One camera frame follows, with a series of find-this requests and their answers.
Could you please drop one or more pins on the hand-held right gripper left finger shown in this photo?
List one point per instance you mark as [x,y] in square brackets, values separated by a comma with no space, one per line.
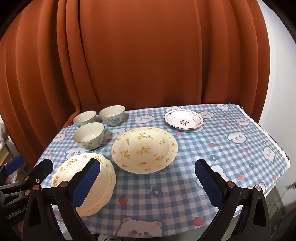
[85,183]

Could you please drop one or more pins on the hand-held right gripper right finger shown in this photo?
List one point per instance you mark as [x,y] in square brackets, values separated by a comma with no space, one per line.
[209,183]

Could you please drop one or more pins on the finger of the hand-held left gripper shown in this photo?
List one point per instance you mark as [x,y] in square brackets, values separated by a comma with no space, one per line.
[13,164]
[42,168]

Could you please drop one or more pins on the scalloped yellow floral plate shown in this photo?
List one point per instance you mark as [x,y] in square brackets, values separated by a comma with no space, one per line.
[67,168]

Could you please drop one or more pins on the large round yellow floral plate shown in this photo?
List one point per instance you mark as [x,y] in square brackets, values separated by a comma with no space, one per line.
[143,150]

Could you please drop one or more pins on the white plate with red flower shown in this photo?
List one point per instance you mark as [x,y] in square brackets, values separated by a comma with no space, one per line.
[182,119]

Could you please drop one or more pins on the wooden shelf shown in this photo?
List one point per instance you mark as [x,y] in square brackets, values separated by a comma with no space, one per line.
[4,154]

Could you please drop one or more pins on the grey crumpled bag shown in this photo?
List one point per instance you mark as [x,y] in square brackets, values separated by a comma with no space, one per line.
[2,134]

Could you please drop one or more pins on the blue checked bear tablecloth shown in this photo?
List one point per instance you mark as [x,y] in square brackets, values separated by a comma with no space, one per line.
[185,143]

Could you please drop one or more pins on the orange curtain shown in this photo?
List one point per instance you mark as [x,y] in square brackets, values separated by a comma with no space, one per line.
[148,58]

